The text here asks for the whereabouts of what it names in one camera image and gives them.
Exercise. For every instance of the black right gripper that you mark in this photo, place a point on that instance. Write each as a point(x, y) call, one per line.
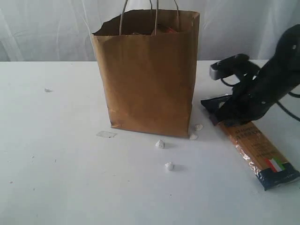
point(251, 98)

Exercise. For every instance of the white putty lump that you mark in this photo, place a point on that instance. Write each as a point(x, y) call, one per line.
point(160, 144)
point(198, 127)
point(193, 136)
point(169, 166)

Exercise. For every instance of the white putty lump front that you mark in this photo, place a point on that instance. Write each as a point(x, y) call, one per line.
point(193, 136)

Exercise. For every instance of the spaghetti packet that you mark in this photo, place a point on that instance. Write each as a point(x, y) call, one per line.
point(265, 160)

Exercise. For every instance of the brown pouch with orange label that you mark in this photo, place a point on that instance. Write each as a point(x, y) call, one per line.
point(163, 29)

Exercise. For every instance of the black covered right arm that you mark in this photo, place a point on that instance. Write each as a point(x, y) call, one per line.
point(285, 62)

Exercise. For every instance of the brown paper bag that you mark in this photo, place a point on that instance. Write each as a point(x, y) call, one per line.
point(149, 79)

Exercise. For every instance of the clear tape patch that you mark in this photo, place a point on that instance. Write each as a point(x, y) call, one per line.
point(106, 134)

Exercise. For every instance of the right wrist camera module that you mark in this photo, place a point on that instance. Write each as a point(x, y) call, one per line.
point(238, 65)

